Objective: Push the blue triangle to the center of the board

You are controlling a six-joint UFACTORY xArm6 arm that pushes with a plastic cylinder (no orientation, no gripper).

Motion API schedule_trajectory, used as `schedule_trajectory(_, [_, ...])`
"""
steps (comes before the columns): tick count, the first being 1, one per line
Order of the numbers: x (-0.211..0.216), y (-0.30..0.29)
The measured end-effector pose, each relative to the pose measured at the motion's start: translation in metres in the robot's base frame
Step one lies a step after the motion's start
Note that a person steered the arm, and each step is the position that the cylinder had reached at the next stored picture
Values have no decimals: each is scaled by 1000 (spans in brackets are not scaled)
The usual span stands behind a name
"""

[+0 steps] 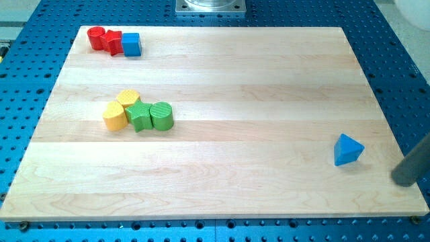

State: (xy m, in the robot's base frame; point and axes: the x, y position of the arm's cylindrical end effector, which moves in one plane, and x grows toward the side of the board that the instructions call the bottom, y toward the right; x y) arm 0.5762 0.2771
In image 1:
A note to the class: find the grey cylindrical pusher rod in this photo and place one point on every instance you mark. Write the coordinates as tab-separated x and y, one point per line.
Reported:
413	166

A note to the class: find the blue triangle block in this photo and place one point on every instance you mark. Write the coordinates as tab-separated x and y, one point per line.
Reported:
346	150

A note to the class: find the wooden board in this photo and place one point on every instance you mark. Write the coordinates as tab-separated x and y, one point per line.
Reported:
257	113

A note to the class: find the green cylinder block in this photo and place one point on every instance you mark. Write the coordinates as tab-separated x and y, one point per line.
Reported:
161	114

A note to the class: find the green star block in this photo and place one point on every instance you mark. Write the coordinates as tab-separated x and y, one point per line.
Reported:
139	116

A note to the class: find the yellow hexagon block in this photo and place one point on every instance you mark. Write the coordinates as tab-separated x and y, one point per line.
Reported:
128	97

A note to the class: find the yellow heart block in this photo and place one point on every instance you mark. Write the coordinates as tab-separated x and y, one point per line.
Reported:
114	116

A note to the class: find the blue cube block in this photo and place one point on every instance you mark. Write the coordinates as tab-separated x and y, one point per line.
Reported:
131	44

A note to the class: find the red star block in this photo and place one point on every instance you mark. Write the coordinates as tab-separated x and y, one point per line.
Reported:
112	42

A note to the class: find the red cylinder block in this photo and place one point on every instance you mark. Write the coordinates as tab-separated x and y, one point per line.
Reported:
94	35

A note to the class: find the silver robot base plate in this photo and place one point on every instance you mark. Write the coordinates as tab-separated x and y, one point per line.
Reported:
210	6

